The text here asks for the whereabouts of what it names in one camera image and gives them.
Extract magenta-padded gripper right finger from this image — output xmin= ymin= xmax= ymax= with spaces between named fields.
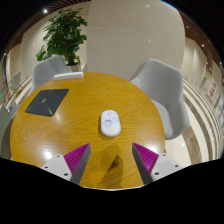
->
xmin=131 ymin=142 xmax=184 ymax=186

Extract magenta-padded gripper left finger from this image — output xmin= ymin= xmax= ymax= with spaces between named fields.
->
xmin=40 ymin=142 xmax=92 ymax=186

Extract white cartoon-print computer mouse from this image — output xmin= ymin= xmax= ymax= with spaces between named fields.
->
xmin=99 ymin=109 xmax=122 ymax=138

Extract black mouse pad green lines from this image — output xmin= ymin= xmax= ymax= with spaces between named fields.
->
xmin=24 ymin=88 xmax=70 ymax=118

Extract grey upholstered armchair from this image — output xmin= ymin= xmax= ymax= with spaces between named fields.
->
xmin=29 ymin=55 xmax=73 ymax=98
xmin=128 ymin=58 xmax=191 ymax=141

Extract grey-green armchair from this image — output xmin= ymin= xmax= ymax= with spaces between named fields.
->
xmin=0 ymin=104 xmax=15 ymax=160

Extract white rectangular box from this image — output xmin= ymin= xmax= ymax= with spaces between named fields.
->
xmin=51 ymin=71 xmax=85 ymax=82

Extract white plant pot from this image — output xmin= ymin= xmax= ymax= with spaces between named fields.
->
xmin=67 ymin=61 xmax=83 ymax=73

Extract small white chair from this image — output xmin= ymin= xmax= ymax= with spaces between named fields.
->
xmin=8 ymin=69 xmax=23 ymax=92

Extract green leafy plant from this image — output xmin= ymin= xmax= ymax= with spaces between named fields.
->
xmin=35 ymin=8 xmax=89 ymax=67

